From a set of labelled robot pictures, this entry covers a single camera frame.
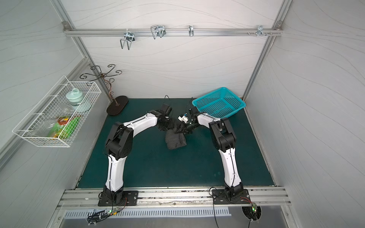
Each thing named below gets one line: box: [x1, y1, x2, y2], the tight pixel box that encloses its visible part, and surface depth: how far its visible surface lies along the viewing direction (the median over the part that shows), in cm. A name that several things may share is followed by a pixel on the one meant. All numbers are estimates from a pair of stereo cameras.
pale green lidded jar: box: [65, 87, 84, 107], surface depth 68 cm
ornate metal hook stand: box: [79, 64, 129, 116], surface depth 104 cm
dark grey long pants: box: [165, 129, 187, 150], surface depth 92 cm
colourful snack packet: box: [48, 115, 81, 140], surface depth 64 cm
